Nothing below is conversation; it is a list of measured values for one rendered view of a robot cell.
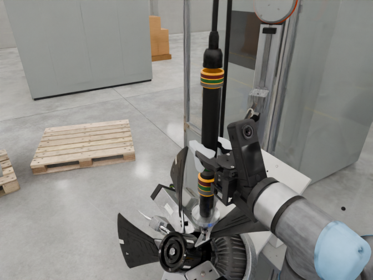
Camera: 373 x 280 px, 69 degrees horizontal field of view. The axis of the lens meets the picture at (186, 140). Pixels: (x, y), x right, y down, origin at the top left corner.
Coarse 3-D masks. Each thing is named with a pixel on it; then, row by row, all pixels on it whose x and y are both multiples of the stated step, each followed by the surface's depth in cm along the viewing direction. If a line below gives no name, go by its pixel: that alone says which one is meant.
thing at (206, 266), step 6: (204, 264) 82; (210, 264) 82; (192, 270) 80; (198, 270) 80; (204, 270) 80; (186, 276) 78; (192, 276) 78; (198, 276) 79; (204, 276) 79; (210, 276) 79; (216, 276) 79
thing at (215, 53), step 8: (216, 32) 46; (216, 40) 46; (208, 48) 47; (216, 48) 47; (208, 56) 47; (216, 56) 47; (208, 64) 48; (216, 64) 47; (200, 200) 64; (208, 200) 63; (200, 208) 65; (208, 208) 64; (208, 216) 65
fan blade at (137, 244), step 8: (120, 216) 106; (120, 224) 106; (128, 224) 102; (120, 232) 107; (128, 232) 102; (136, 232) 99; (128, 240) 103; (136, 240) 100; (144, 240) 96; (152, 240) 93; (128, 248) 105; (136, 248) 102; (144, 248) 98; (152, 248) 95; (128, 256) 107; (136, 256) 104; (144, 256) 101; (152, 256) 98; (128, 264) 108; (136, 264) 105
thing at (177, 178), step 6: (186, 150) 95; (180, 156) 99; (174, 162) 106; (180, 162) 97; (174, 168) 105; (180, 168) 96; (174, 174) 105; (180, 174) 95; (174, 180) 105; (180, 180) 93; (174, 186) 107; (180, 186) 92; (180, 192) 91; (180, 198) 90; (180, 204) 90; (180, 210) 89; (180, 216) 94
